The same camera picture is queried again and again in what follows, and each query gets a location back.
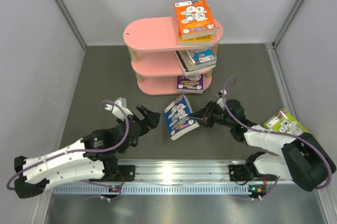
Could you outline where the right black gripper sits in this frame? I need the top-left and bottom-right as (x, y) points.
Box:
(189, 100), (235, 128)

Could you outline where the dark blue treehouse book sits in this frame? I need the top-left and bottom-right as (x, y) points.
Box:
(164, 94), (200, 141)

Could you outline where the purple treehouse book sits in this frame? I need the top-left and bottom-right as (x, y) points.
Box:
(176, 75), (204, 94)

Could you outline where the dark tale of two cities book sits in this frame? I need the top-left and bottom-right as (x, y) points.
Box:
(174, 50), (216, 76)

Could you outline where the blue 26-storey treehouse book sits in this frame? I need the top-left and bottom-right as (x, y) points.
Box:
(185, 48), (216, 66)

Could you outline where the yellow 130-storey treehouse book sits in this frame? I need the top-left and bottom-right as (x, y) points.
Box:
(178, 35), (213, 47)

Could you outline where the lime green treehouse book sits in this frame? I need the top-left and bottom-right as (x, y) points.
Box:
(263, 108), (310, 136)

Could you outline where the orange 78-storey treehouse book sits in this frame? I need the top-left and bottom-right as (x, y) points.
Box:
(173, 0), (217, 39)

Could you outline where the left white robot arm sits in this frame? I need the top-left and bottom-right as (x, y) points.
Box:
(6, 98), (161, 199)

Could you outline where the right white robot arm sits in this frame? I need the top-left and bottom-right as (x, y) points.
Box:
(189, 99), (336, 191)

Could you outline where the pink three-tier shelf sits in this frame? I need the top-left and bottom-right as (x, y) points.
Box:
(123, 16), (224, 96)

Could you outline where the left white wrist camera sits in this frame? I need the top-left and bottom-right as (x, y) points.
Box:
(102, 97), (133, 120)

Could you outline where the aluminium mounting rail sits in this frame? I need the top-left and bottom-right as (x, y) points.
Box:
(43, 158), (330, 196)

